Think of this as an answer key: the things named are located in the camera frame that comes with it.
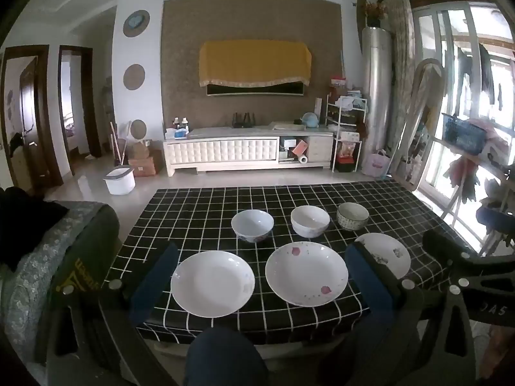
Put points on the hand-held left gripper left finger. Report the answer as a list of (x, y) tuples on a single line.
[(155, 285)]

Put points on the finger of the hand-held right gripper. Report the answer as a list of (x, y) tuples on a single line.
[(489, 309), (450, 249)]

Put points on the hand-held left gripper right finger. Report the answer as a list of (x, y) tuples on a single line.
[(368, 285)]

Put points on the white plate with grey print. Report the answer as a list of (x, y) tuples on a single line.
[(386, 255)]

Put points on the plain white plate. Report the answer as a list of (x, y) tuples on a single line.
[(213, 283)]

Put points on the white plate with pink flowers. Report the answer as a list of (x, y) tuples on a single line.
[(305, 273)]

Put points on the grey patterned bowl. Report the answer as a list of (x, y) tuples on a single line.
[(352, 217)]

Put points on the plain white bowl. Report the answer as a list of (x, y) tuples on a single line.
[(309, 221)]

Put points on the white floral bowl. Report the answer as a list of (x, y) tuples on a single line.
[(252, 223)]

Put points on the pink rubber gloves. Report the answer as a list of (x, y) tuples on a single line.
[(462, 177)]

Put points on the black checkered tablecloth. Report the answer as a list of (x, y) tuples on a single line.
[(193, 209)]

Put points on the person's leg in jeans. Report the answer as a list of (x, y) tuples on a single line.
[(225, 358)]

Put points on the white mop bucket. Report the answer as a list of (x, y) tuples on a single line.
[(119, 181)]

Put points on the pink shopping bag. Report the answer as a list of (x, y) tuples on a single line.
[(376, 165)]

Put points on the blue plastic basket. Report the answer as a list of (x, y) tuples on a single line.
[(462, 134)]

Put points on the brown cardboard box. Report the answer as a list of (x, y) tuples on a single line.
[(145, 165)]

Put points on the sofa with grey floral cover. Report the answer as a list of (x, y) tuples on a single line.
[(32, 289)]

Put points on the white paper roll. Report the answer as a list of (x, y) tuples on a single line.
[(303, 160)]

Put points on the black cloth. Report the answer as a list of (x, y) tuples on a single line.
[(24, 229)]

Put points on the white tv cabinet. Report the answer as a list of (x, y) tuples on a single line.
[(221, 150)]

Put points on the blue tissue box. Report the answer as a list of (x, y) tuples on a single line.
[(181, 132)]

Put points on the white metal shelf rack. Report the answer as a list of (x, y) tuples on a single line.
[(344, 128)]

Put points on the silver tower air conditioner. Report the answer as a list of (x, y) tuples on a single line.
[(376, 100)]

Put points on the pale blue globe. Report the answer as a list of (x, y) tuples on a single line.
[(310, 120)]

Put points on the hanging dark clothes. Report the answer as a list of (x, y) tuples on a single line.
[(485, 72)]

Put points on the dark bottles on cabinet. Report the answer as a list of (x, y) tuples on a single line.
[(243, 120)]

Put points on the patterned curtain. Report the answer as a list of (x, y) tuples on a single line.
[(400, 48)]

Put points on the brown wooden door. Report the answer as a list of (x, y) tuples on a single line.
[(24, 120)]

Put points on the glass balcony door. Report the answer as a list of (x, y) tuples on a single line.
[(440, 32)]

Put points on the black television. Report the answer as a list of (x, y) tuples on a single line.
[(257, 89)]

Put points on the yellow television cover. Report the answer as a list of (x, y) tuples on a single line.
[(253, 62)]

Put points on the vase of dried flowers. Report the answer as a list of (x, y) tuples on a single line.
[(375, 12)]

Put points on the folded metal frame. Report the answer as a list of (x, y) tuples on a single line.
[(418, 128)]

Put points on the round woven wall decoration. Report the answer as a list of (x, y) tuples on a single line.
[(138, 129), (134, 77), (136, 24)]

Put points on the brown door frame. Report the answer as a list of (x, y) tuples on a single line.
[(94, 104)]

